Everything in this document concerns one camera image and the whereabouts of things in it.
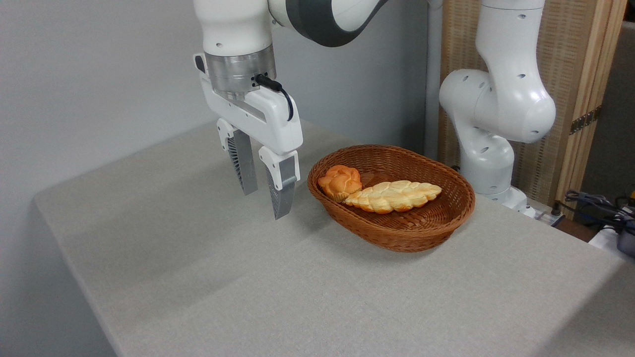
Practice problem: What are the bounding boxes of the round orange bun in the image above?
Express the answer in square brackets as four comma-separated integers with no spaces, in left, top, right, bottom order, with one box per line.
[317,165,363,202]

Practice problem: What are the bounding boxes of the long braided bread loaf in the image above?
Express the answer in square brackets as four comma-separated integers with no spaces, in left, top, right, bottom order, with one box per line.
[343,180,443,214]

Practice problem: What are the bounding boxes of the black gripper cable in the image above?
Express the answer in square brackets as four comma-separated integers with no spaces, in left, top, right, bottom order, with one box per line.
[254,74,295,122]

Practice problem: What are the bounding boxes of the grey fabric table cover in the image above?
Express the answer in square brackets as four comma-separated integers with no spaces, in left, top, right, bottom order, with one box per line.
[32,119,635,357]

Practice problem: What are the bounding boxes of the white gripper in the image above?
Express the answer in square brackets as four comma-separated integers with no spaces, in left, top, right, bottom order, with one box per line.
[193,52,304,220]

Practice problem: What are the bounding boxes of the dark cable bundle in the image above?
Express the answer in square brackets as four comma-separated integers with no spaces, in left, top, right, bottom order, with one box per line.
[553,190,635,234]

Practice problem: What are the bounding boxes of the metal screen hinge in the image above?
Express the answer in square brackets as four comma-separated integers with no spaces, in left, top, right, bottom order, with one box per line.
[570,105,602,135]

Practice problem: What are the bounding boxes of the brown wicker basket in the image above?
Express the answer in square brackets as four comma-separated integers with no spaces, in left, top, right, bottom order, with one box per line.
[307,144,476,253]

